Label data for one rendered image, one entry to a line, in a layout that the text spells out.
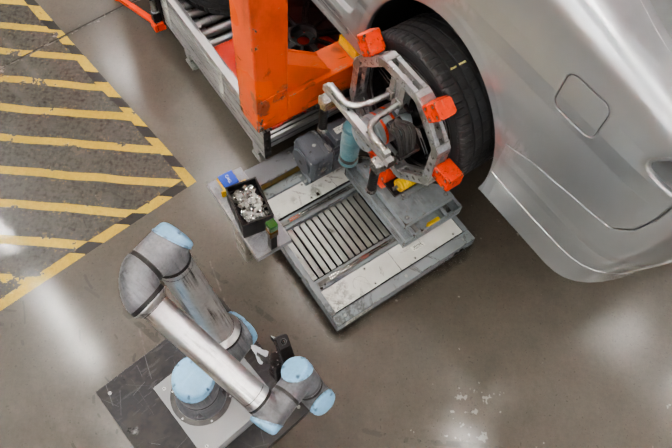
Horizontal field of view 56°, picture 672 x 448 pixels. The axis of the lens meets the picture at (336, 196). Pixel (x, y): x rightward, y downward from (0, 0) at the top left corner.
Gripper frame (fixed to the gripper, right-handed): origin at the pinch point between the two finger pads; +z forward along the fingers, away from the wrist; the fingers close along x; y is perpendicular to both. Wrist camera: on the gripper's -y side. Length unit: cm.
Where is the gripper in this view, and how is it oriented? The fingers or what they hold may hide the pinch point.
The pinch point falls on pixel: (262, 340)
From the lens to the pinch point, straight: 230.7
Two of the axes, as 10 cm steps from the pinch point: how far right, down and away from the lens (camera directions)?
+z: -6.1, -3.4, 7.1
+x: 7.9, -2.9, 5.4
